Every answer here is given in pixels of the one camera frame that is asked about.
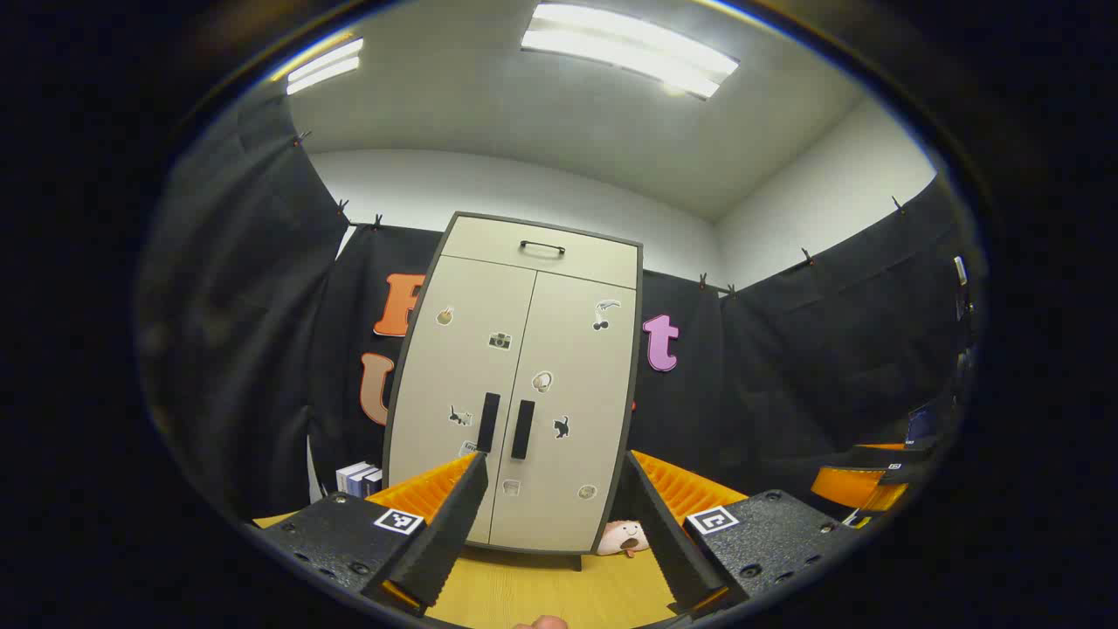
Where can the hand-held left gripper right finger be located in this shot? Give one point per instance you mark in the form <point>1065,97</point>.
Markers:
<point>664,533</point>

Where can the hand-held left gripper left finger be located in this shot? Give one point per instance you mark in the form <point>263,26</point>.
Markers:
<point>445,533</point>

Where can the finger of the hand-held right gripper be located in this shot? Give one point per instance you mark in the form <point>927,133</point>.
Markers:
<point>843,487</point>

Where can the cabinet door with camera sticker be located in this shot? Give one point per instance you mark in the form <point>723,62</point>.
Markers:
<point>437,384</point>

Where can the cabinet door with headphone sticker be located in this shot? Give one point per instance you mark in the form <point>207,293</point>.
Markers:
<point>576,376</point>

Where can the beige double-door shoe cabinet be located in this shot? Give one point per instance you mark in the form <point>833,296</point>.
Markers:
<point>639,288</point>

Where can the pink plush toy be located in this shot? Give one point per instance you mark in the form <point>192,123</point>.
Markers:
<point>622,535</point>

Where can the stack of white blue books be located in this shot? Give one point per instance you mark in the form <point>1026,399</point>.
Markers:
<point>354,479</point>

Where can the black backdrop cloth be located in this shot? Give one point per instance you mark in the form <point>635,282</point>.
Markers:
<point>262,306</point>

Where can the small ceiling light panel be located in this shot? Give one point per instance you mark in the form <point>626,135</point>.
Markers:
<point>323,65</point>

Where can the large ceiling light panel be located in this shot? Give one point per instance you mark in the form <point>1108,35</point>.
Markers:
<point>629,48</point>

